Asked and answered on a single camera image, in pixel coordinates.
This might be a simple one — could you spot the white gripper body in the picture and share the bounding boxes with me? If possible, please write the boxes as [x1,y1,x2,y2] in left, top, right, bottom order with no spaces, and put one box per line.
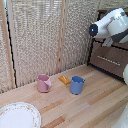
[101,35,115,48]

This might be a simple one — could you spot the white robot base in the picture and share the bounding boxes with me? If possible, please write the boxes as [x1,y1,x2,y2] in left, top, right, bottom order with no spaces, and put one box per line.
[111,105,128,128]

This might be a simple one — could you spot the dark brown drawer cabinet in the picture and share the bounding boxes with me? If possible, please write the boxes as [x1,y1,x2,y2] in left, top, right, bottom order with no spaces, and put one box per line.
[87,9,128,83]

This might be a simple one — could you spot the blue mug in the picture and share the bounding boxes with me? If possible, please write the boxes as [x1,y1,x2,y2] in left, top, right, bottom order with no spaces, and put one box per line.
[69,75,86,96]

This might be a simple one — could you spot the yellow wooden block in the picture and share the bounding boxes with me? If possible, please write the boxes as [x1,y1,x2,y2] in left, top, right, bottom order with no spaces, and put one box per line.
[58,75,72,85]

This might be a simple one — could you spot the woven bamboo screen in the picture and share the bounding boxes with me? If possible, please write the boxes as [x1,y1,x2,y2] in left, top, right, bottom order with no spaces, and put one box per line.
[6,0,128,88]

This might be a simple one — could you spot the pink mug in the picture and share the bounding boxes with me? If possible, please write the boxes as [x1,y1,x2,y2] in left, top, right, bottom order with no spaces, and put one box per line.
[36,73,53,94]

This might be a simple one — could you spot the white patterned plate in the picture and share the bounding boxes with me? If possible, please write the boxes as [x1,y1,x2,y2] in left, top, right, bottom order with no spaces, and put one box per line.
[0,101,42,128]

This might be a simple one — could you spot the white bar handle free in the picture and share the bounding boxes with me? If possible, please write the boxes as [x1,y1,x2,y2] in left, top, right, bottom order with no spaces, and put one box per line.
[97,55,122,67]

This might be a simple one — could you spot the brown drawer with free handle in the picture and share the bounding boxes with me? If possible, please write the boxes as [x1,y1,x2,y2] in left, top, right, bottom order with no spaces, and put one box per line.
[89,41,128,81]

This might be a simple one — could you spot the thin wooden post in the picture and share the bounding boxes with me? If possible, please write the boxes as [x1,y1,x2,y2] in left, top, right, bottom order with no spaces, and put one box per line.
[54,0,67,76]

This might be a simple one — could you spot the wide wooden post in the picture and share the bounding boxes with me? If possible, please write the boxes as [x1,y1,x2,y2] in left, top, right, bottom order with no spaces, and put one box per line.
[0,0,17,90]

